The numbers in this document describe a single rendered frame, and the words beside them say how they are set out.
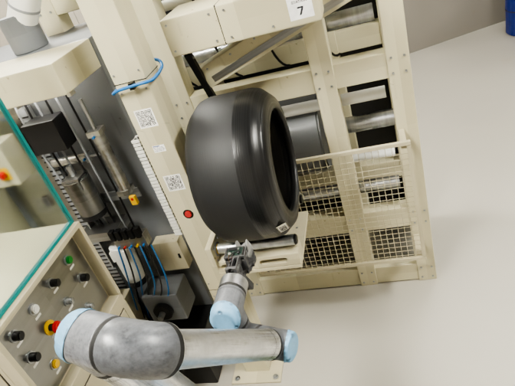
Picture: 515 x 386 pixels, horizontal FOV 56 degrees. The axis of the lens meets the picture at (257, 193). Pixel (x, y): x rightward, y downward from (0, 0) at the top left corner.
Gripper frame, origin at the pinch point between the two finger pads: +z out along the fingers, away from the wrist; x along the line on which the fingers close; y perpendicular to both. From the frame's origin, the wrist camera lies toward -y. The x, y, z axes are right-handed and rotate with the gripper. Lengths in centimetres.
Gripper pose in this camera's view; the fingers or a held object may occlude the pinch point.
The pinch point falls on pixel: (247, 246)
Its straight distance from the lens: 172.0
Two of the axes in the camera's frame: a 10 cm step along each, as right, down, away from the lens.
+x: -9.5, 1.5, 2.8
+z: 1.5, -5.6, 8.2
